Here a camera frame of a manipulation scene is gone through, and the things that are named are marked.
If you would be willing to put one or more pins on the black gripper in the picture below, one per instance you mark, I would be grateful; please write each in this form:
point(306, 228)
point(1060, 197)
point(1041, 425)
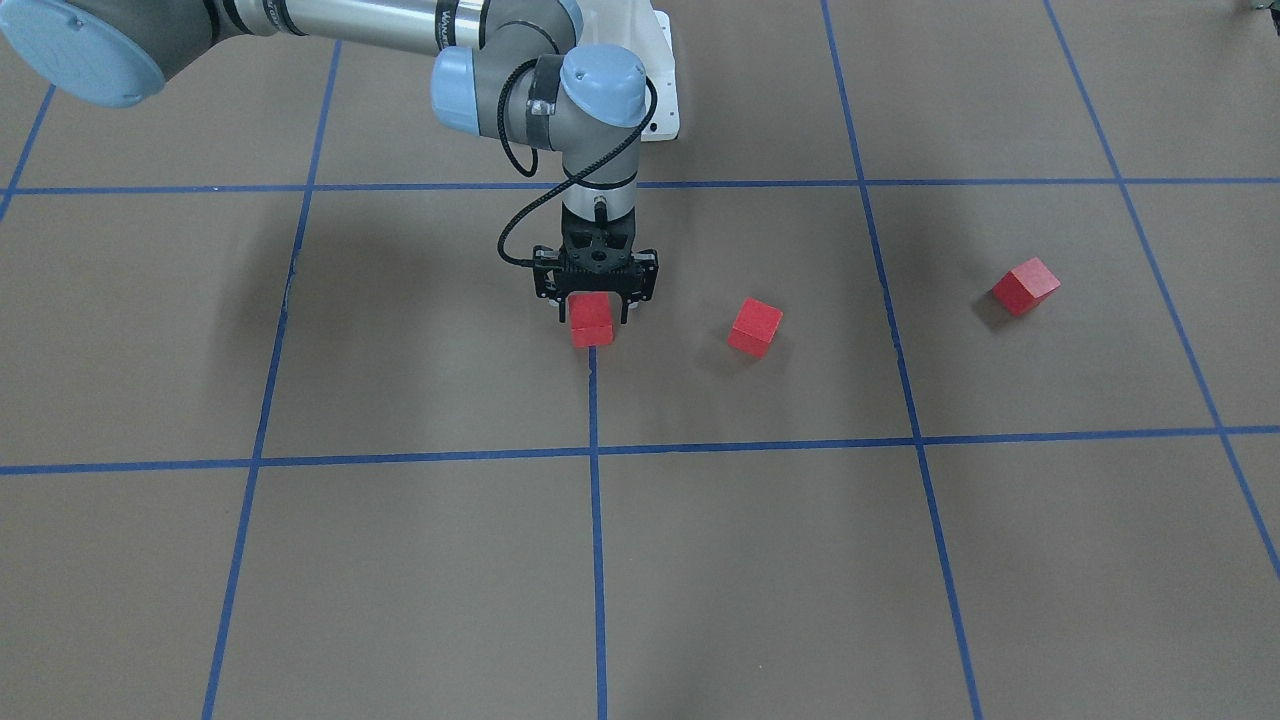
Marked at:
point(545, 278)

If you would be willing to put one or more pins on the red cube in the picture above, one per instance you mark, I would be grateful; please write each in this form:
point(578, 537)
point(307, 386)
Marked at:
point(591, 319)

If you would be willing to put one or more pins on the red cube block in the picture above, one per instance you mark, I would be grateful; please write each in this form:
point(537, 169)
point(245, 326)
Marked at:
point(754, 328)
point(1025, 287)

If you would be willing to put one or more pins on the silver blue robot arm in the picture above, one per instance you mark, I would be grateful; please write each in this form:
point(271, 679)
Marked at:
point(580, 80)

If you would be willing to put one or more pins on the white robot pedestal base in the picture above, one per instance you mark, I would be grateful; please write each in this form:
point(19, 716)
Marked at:
point(646, 31)

